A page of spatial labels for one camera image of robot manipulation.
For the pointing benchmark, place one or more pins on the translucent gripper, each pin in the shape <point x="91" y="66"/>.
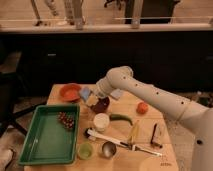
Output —
<point x="93" y="99"/>

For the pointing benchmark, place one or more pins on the blue sponge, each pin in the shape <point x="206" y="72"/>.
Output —
<point x="85" y="93"/>

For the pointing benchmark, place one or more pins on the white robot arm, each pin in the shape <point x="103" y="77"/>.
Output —
<point x="190" y="114"/>

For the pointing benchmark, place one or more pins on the dark maroon bowl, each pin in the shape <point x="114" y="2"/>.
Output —
<point x="101" y="106"/>

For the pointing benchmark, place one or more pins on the orange red bowl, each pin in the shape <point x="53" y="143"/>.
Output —
<point x="70" y="92"/>

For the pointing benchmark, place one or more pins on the grey blue cloth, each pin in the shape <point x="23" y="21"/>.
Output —
<point x="116" y="94"/>

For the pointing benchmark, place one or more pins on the white lidded cup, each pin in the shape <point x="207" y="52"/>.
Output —
<point x="101" y="122"/>

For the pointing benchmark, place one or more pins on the green chili pepper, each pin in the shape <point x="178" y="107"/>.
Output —
<point x="116" y="117"/>

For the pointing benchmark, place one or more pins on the red grape bunch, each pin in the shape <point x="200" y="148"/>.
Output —
<point x="66" y="120"/>

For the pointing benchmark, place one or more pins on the orange tomato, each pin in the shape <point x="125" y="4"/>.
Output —
<point x="142" y="108"/>

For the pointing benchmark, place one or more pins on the light green cup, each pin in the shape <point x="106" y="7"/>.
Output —
<point x="85" y="151"/>

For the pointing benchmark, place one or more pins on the yellow banana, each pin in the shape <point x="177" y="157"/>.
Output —
<point x="133" y="133"/>

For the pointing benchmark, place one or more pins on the green plastic tray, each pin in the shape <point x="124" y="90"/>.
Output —
<point x="48" y="141"/>

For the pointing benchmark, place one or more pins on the black office chair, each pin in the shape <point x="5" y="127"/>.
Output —
<point x="10" y="85"/>

